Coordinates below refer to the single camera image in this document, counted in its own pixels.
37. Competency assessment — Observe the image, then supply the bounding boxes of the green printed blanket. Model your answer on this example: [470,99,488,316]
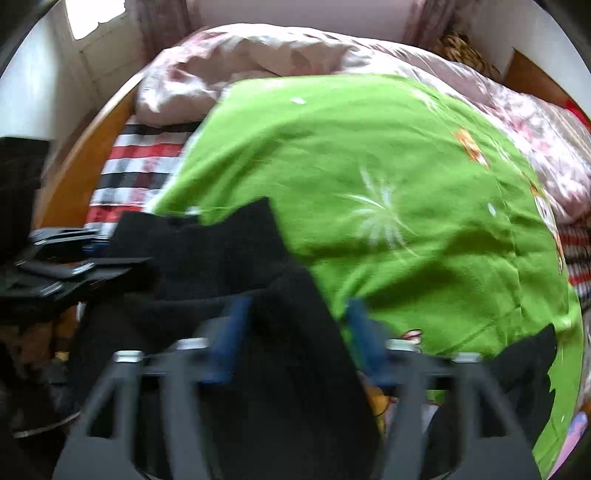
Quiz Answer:
[152,74,585,476]

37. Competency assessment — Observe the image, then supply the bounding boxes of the brown patterned cloth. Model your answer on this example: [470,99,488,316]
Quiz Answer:
[434,30,502,79]

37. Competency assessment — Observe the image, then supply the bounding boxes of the white door with window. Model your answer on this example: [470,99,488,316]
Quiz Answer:
[65,0,148,93]

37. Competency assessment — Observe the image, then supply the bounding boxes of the red patterned pillow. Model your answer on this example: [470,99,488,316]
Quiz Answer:
[566,104,591,127]

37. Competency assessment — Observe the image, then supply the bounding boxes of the plain wooden headboard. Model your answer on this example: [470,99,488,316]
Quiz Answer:
[503,48,591,125]

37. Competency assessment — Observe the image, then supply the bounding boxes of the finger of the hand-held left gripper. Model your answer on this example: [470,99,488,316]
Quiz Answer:
[16,255,154,297]
[28,225,112,252]

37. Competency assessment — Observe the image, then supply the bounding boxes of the pink white pillow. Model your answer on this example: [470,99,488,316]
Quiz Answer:
[136,23,591,222]

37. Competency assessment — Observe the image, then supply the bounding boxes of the pink curtain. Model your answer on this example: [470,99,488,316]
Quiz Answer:
[134,0,444,51]

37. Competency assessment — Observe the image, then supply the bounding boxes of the red black plaid sheet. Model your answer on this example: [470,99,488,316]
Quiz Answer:
[85,115,591,301]

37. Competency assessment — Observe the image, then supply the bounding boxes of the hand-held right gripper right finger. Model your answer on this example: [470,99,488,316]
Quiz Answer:
[346,298,543,480]

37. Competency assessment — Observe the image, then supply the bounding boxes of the black pants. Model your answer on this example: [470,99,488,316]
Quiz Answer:
[69,196,557,480]

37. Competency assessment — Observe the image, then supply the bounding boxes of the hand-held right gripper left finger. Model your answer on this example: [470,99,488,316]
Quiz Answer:
[52,295,254,480]

